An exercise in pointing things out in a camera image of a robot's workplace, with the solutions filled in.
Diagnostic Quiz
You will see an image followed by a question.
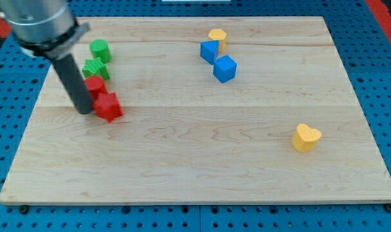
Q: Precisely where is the red star block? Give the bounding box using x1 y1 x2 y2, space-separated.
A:
93 93 124 123

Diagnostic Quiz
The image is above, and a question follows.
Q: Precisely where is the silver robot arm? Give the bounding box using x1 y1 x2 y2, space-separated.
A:
0 0 90 61

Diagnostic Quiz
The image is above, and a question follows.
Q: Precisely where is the green star block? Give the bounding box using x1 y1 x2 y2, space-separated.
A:
81 57 110 81

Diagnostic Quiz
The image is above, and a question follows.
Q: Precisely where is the yellow heart block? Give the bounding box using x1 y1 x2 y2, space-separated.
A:
292 123 322 152

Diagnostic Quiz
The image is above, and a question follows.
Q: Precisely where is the light wooden board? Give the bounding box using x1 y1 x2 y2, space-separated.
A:
0 17 391 206

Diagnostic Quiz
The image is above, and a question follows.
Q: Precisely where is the blue cube block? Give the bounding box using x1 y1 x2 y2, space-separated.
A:
213 55 237 83

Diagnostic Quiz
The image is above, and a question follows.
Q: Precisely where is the blue triangle block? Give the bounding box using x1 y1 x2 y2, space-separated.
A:
200 41 219 64

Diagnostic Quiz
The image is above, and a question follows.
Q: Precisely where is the yellow hexagon block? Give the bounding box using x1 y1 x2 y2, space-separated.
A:
208 29 227 53

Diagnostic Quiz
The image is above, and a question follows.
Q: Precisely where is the red cylinder block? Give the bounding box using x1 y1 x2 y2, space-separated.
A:
85 75 108 100

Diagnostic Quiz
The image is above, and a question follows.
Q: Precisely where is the green cylinder block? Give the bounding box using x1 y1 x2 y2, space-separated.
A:
89 39 112 63

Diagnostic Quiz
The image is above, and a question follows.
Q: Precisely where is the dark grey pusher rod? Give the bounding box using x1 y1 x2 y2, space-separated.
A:
52 54 94 115

